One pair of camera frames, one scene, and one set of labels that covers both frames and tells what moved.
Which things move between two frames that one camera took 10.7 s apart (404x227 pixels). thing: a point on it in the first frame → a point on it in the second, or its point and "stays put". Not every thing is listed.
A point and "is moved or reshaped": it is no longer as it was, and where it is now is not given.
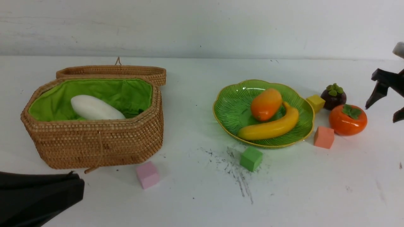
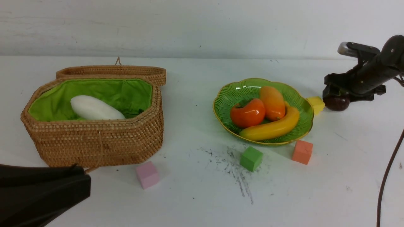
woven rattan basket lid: (157, 74) stays put
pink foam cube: (148, 175) stays put
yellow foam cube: (316, 102) stays put
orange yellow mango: (265, 104) is moved or reshaped
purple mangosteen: (334, 96) stays put
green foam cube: (251, 158) stays put
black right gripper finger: (398, 115) → (331, 90)
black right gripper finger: (380, 91) → (369, 96)
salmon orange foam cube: (323, 137) → (302, 152)
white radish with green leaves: (86, 107) stays put
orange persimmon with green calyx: (348, 120) → (248, 113)
